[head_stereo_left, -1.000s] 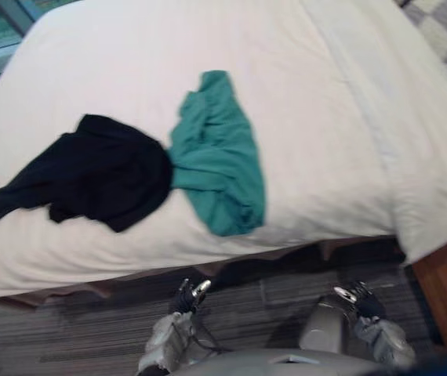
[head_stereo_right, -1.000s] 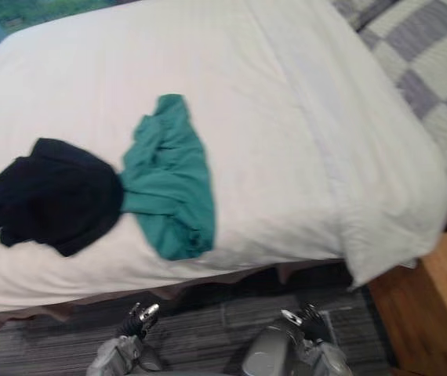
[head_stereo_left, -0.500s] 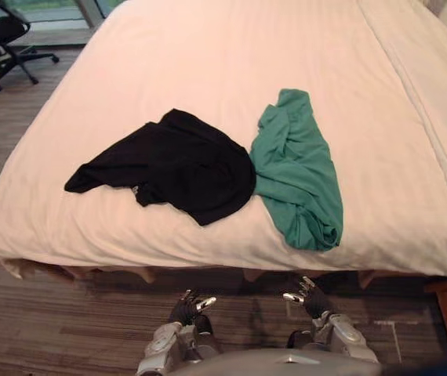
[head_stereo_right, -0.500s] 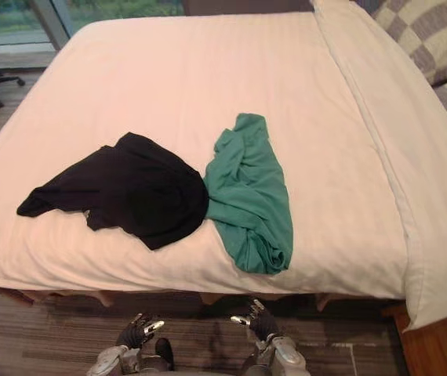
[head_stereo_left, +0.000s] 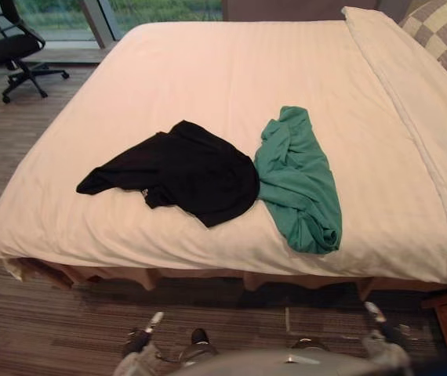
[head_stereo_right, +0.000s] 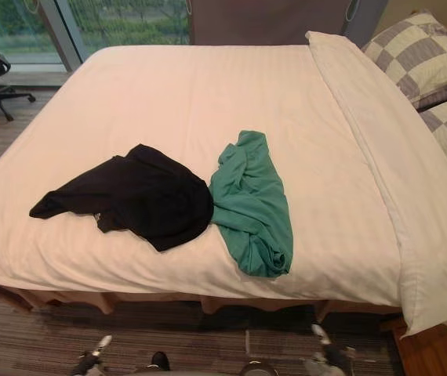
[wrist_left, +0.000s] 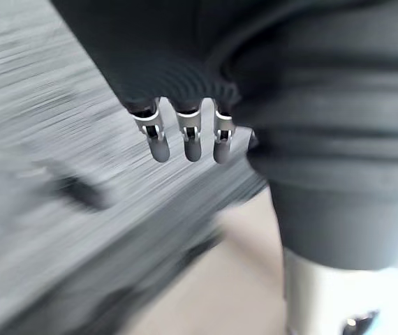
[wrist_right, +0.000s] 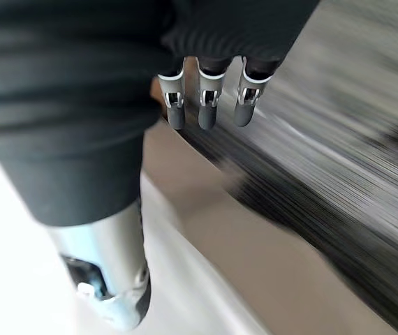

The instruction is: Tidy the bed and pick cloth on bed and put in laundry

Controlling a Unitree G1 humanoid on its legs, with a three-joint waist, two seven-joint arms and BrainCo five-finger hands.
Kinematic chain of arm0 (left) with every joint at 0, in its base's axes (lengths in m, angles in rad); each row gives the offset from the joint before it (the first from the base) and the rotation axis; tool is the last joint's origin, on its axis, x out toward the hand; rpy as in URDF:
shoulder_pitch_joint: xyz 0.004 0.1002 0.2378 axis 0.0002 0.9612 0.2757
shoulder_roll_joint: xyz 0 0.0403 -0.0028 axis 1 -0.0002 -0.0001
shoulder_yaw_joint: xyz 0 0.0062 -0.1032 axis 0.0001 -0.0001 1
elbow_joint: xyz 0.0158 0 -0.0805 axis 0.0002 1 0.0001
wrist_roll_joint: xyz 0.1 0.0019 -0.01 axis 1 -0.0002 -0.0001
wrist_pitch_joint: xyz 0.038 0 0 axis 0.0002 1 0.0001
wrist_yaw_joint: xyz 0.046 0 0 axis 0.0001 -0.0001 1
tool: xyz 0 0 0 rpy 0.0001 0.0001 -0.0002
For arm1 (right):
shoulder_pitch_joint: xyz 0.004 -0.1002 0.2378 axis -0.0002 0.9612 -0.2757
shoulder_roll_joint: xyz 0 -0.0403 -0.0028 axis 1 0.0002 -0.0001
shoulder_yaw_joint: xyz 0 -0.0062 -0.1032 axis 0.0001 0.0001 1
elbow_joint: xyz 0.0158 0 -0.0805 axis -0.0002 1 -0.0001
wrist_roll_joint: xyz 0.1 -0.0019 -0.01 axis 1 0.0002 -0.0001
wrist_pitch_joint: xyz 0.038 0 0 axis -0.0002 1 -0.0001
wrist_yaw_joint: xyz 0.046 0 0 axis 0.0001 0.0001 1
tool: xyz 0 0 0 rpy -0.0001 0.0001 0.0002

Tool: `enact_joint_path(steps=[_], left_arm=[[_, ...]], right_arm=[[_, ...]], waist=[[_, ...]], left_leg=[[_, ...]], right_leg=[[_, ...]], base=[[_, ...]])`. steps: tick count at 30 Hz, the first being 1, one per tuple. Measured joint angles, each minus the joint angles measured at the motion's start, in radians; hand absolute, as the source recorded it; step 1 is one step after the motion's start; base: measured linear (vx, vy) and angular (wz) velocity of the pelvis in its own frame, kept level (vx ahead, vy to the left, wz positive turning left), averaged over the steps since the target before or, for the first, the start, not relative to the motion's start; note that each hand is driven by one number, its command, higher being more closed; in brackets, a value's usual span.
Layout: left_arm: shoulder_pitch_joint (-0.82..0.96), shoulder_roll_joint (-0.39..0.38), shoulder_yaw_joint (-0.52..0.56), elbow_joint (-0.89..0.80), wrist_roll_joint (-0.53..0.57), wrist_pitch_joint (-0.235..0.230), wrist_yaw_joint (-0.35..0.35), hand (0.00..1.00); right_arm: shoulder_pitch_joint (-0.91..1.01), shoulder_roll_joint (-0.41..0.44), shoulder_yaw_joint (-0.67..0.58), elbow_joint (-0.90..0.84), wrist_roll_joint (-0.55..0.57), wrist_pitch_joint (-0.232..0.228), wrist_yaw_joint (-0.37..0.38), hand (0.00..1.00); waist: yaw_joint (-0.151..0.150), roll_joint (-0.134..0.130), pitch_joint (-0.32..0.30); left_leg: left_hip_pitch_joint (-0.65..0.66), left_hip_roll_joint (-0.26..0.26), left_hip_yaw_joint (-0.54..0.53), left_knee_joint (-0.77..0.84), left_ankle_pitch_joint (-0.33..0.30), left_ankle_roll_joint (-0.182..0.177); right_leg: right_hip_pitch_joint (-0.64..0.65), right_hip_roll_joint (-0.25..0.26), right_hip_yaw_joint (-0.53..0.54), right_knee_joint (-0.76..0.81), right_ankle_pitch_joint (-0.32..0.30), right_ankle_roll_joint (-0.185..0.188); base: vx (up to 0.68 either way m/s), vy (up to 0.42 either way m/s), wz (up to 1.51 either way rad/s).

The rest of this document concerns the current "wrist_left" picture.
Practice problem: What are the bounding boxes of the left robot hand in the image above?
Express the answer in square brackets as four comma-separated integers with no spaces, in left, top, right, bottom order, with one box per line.
[49,0,398,335]

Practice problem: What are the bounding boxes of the dark grey cloth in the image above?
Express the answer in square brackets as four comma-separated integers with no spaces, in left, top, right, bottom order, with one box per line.
[54,174,111,212]

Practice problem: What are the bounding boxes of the grey bed sheet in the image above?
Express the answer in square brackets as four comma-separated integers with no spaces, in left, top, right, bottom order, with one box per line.
[0,0,270,335]

